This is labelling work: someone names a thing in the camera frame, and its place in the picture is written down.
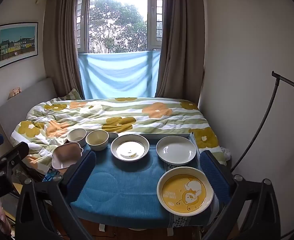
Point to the floral striped blanket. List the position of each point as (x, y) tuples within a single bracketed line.
[(137, 115)]

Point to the pink square bowl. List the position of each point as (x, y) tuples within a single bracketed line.
[(64, 155)]

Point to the plain white plate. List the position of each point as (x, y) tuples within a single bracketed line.
[(176, 150)]

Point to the framed wall poster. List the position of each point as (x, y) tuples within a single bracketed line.
[(16, 45)]

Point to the window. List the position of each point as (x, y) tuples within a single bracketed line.
[(116, 17)]

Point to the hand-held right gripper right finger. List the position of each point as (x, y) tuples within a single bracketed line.
[(213, 172)]

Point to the brown curtain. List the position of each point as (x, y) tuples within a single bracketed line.
[(182, 42), (61, 42)]

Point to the white round bowl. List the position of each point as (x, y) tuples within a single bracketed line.
[(74, 137)]

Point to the patterned tablecloth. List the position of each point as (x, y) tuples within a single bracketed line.
[(49, 176)]

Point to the green striped pillow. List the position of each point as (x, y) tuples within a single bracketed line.
[(73, 94)]

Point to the white plate with dark rim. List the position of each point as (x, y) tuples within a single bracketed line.
[(129, 150)]

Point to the cream round bowl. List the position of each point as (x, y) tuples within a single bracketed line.
[(96, 140)]

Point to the grey headboard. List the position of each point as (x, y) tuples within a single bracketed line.
[(24, 100)]

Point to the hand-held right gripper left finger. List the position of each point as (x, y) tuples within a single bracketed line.
[(85, 166)]

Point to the black floor lamp stand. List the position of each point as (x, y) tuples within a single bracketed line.
[(274, 74)]

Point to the white crumpled cloth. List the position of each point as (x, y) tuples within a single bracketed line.
[(226, 153)]

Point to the yellow cartoon plate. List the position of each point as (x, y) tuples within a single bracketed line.
[(184, 192)]

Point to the small plush toy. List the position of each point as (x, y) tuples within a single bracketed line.
[(15, 91)]

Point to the light blue cloth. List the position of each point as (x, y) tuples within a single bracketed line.
[(116, 75)]

